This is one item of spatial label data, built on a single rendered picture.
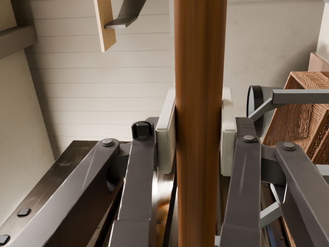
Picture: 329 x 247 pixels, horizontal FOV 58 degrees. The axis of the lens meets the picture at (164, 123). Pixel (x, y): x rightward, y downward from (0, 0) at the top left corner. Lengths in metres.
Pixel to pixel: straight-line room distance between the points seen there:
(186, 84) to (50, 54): 3.89
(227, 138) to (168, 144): 0.03
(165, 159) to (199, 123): 0.03
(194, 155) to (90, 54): 3.66
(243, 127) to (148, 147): 0.06
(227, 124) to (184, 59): 0.04
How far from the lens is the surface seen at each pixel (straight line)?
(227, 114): 0.18
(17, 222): 1.59
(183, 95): 0.18
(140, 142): 0.16
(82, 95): 4.07
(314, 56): 1.92
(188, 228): 0.24
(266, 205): 1.51
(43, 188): 1.75
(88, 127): 4.27
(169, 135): 0.16
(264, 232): 1.32
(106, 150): 0.15
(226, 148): 0.16
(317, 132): 1.30
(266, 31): 3.56
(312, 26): 3.66
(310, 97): 1.13
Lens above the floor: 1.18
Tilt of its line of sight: 8 degrees up
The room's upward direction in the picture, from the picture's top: 89 degrees counter-clockwise
